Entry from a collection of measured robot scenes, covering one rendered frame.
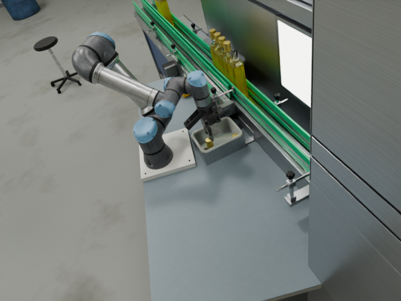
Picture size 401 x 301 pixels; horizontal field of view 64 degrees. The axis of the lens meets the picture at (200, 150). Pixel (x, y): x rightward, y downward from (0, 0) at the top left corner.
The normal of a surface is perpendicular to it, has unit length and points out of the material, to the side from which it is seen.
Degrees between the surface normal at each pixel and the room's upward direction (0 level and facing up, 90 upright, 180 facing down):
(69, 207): 0
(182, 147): 0
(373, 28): 90
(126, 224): 0
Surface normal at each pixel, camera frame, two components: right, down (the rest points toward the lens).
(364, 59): -0.89, 0.43
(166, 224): -0.22, -0.68
